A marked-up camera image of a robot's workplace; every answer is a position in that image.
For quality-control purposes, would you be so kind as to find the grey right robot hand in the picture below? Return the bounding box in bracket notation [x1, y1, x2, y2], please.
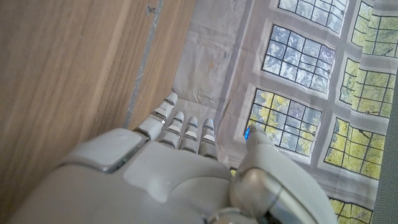
[9, 91, 340, 224]

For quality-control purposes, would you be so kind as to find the printed window backdrop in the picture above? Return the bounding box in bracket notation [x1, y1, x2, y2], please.
[172, 0, 398, 224]

